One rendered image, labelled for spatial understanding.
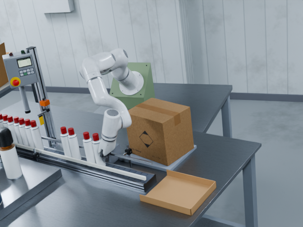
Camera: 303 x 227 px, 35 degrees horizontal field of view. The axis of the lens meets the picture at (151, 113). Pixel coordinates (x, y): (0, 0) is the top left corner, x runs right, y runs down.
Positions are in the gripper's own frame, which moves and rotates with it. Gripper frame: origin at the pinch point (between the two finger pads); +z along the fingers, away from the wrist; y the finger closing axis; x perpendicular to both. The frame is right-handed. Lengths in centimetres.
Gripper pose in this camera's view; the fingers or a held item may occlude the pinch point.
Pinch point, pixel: (105, 158)
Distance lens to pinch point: 268.6
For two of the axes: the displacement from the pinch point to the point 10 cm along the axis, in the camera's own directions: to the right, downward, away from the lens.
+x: 8.1, 4.4, -3.8
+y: -5.6, 4.1, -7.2
